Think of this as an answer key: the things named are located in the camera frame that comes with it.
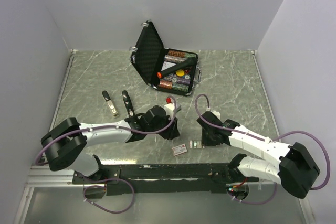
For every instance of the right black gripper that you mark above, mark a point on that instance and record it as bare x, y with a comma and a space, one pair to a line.
206, 142

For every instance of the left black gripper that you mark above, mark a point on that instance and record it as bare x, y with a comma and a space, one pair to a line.
172, 132

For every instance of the black marker orange cap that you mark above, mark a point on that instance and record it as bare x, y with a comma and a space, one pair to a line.
187, 63

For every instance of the black poker chip case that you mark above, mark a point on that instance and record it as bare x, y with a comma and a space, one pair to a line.
149, 56

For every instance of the black stapler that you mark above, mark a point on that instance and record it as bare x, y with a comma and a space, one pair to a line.
128, 103

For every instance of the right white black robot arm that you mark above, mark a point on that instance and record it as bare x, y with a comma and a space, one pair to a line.
291, 166

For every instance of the yellow poker chip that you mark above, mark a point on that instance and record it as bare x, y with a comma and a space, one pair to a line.
180, 73

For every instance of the aluminium rail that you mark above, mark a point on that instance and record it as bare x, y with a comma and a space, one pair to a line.
42, 176

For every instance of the striped staple strip pack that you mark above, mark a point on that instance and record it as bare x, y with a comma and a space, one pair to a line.
196, 144

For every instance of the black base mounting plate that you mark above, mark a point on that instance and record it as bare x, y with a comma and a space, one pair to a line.
165, 178

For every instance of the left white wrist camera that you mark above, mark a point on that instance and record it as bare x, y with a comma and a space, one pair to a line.
170, 108

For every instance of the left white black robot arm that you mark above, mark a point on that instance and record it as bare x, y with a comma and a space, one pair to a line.
64, 146

